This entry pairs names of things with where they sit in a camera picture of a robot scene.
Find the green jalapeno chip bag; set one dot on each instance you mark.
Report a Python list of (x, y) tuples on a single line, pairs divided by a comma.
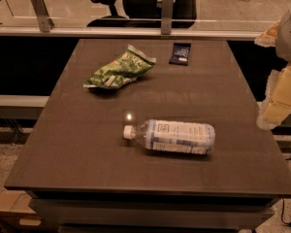
[(125, 69)]

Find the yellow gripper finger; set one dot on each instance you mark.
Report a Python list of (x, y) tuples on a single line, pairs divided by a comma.
[(268, 37), (276, 106)]

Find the clear plastic water bottle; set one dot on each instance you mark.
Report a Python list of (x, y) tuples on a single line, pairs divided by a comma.
[(173, 136)]

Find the grey gripper wrist body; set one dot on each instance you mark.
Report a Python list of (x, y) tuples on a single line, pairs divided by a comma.
[(289, 39)]

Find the small dark blue packet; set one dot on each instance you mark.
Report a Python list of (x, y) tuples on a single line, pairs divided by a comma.
[(180, 54)]

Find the left metal rail bracket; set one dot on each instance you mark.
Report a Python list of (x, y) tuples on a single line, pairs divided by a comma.
[(45, 22)]

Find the black office chair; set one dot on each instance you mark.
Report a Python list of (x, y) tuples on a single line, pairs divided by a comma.
[(146, 13)]

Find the cardboard box under table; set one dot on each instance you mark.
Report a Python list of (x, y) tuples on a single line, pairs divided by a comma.
[(17, 216)]

